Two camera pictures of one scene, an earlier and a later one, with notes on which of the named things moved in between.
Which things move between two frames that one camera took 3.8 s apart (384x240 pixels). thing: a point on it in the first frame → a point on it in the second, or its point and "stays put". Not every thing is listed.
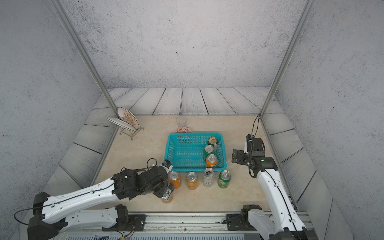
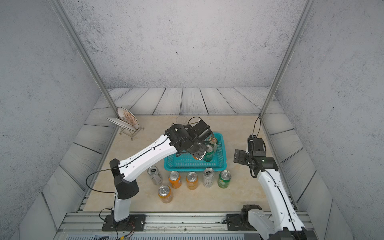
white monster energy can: [208, 177] stays put
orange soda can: [192, 179] stays put
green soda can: [225, 176] stays put
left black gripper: [163, 194] → [201, 153]
